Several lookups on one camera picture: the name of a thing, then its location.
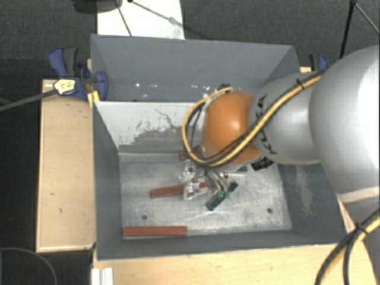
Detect pale wood flat board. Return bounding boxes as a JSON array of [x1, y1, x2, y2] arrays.
[[36, 78, 97, 254]]

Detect red-brown flat block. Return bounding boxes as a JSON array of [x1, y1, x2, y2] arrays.
[[149, 182, 209, 200], [122, 225, 188, 238]]

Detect grey metal bin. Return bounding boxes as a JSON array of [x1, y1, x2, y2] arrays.
[[88, 33, 349, 261]]

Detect black cylinder on white bracket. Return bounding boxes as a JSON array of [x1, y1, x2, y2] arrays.
[[250, 157, 274, 173]]

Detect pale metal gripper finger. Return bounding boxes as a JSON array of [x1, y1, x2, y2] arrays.
[[182, 182, 203, 201], [178, 159, 198, 184]]

